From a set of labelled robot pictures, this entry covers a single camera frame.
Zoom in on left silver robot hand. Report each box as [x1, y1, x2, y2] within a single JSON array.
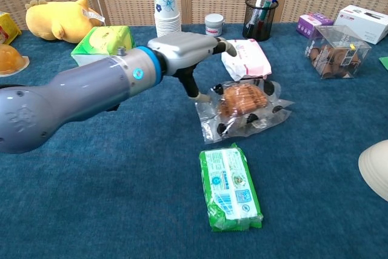
[[147, 31, 238, 103]]

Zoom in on yellow snack package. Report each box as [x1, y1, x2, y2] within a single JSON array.
[[0, 12, 22, 45]]

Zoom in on stack of floral paper cups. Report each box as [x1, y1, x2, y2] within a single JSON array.
[[153, 0, 182, 38]]

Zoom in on small white jar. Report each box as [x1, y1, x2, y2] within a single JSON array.
[[204, 13, 224, 38]]

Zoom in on pink white wet wipes pack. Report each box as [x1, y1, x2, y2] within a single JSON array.
[[221, 38, 272, 81]]

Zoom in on green tissue pack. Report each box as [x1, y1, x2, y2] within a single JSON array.
[[70, 25, 136, 67]]

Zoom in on black mesh pen holder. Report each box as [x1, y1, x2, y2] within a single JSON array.
[[242, 0, 279, 42]]

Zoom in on green marker red cap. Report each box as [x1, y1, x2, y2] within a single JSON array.
[[257, 0, 275, 29]]

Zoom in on yellow plush toy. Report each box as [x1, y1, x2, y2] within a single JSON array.
[[25, 0, 106, 44]]

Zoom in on small purple box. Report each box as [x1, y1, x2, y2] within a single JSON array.
[[296, 12, 334, 39]]

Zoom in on green wet wipes pack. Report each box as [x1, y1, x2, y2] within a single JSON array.
[[198, 143, 264, 232]]

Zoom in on clear box of brown snacks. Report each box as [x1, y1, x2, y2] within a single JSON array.
[[304, 24, 372, 80]]

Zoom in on orange jelly cup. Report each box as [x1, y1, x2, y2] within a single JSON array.
[[0, 44, 30, 78]]

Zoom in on white cardboard box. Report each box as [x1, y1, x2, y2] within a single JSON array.
[[333, 4, 388, 45]]

